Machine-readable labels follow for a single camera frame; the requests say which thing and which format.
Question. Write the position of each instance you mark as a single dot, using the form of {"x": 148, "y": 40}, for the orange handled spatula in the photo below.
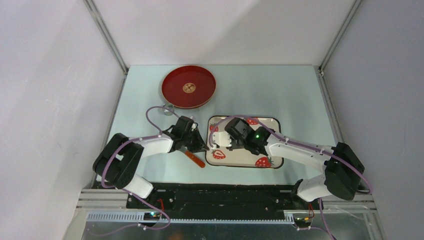
{"x": 193, "y": 158}

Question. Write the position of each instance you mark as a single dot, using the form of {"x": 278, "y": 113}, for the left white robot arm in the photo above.
{"x": 118, "y": 161}

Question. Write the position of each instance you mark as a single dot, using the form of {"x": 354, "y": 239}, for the grey slotted cable duct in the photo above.
{"x": 146, "y": 217}

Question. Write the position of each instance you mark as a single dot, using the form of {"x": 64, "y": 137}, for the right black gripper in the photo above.
{"x": 233, "y": 146}

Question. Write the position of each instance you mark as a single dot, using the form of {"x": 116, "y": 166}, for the strawberry print tray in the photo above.
{"x": 221, "y": 156}

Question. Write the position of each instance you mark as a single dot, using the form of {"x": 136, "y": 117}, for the small clear glass cup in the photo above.
{"x": 168, "y": 109}

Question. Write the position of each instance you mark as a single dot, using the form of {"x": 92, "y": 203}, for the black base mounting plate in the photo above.
{"x": 201, "y": 200}

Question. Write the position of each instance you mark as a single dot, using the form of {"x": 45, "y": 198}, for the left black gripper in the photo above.
{"x": 199, "y": 145}

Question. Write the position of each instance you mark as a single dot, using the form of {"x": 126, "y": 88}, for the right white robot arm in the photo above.
{"x": 340, "y": 169}

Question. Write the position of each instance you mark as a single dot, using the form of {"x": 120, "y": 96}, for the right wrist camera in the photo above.
{"x": 221, "y": 139}

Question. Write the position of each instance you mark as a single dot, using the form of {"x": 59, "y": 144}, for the round red plate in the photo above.
{"x": 188, "y": 87}

